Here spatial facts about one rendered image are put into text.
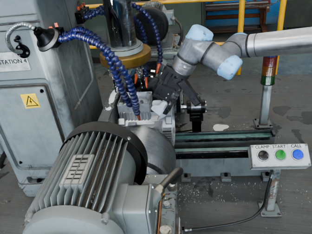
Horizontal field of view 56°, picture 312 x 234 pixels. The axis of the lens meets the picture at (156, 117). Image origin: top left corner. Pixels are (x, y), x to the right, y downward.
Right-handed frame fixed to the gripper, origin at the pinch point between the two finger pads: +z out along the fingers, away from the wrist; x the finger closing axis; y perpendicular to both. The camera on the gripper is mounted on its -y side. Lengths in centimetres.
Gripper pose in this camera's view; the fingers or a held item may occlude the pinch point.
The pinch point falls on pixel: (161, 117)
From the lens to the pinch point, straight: 108.5
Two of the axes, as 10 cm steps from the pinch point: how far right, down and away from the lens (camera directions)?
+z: -4.1, 7.5, 5.2
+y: -9.1, -3.9, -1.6
